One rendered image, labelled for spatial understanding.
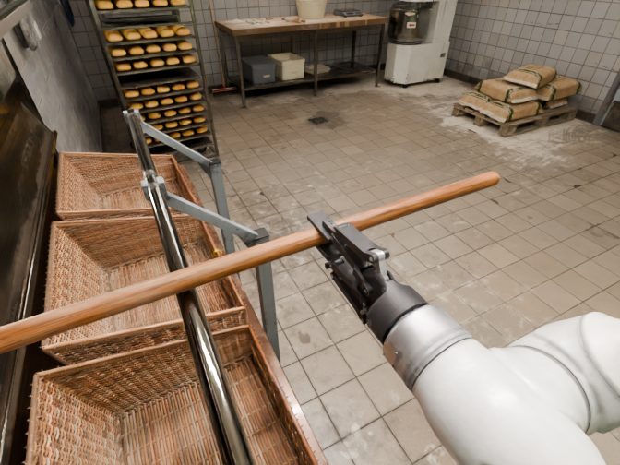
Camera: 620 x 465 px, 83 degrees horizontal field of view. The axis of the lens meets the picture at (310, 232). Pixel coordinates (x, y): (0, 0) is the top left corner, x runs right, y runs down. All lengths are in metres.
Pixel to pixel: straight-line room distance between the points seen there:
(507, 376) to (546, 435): 0.05
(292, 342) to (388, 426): 0.58
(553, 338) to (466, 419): 0.15
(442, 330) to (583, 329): 0.15
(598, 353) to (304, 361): 1.48
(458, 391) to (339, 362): 1.46
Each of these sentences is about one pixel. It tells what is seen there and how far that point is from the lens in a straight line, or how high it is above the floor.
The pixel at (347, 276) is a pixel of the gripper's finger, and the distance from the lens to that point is 0.52.
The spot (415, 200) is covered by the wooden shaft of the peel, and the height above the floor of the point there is 1.21.
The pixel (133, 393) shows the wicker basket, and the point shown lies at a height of 0.65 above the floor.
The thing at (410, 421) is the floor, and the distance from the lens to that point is 1.74.
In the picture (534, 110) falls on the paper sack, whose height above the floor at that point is 0.22.
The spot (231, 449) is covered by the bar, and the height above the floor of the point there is 1.17.
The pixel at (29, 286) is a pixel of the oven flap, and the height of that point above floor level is 0.95.
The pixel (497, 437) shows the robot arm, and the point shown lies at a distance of 0.37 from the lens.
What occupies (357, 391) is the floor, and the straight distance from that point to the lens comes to 1.75.
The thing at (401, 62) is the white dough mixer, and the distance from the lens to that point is 5.78.
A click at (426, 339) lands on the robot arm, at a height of 1.23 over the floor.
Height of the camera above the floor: 1.54
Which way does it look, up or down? 38 degrees down
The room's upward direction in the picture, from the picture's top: straight up
